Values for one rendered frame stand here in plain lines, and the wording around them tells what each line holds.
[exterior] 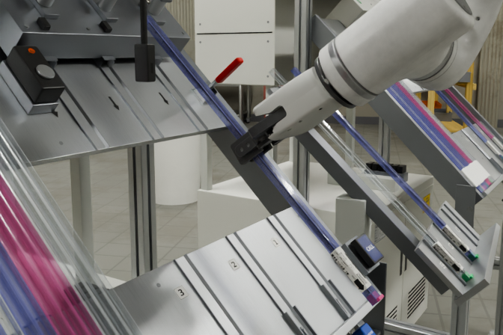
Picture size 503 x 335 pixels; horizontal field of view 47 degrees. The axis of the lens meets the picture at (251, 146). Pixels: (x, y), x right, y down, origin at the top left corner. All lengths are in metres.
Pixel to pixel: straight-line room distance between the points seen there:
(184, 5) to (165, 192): 5.78
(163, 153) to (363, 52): 3.64
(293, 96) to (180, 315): 0.28
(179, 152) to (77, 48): 3.37
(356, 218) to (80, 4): 0.64
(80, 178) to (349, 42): 0.77
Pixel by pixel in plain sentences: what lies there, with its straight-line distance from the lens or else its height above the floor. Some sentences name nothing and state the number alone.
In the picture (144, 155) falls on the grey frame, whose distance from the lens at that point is 1.21.
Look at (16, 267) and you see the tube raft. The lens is 0.62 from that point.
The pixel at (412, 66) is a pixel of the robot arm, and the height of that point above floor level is 1.09.
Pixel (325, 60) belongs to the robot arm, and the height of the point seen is 1.10.
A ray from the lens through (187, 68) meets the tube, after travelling 0.82.
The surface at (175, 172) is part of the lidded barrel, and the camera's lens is 4.26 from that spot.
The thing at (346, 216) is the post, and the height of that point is 0.78.
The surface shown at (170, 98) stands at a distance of 0.98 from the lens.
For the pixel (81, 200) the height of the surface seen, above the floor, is 0.79.
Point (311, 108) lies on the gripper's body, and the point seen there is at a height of 1.04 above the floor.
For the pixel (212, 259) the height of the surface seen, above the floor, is 0.84.
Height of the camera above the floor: 1.10
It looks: 9 degrees down
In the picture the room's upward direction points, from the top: straight up
